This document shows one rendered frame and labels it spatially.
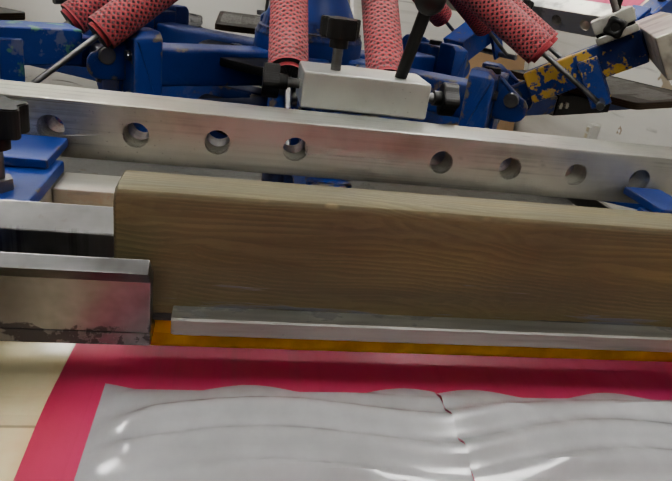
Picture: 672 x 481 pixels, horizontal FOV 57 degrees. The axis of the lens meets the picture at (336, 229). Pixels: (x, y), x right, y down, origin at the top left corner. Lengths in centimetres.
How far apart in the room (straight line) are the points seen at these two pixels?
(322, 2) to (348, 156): 57
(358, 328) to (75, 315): 14
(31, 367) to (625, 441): 32
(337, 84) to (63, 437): 40
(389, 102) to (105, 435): 41
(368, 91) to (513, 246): 29
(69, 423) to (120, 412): 2
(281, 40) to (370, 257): 49
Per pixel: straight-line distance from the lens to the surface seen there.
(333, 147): 55
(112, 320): 33
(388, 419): 33
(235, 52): 106
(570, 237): 36
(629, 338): 40
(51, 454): 32
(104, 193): 50
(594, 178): 65
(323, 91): 60
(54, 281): 33
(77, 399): 35
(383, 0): 86
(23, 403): 35
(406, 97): 61
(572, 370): 43
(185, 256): 32
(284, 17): 81
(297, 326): 33
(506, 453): 34
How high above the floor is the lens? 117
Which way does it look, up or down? 23 degrees down
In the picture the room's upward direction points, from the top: 8 degrees clockwise
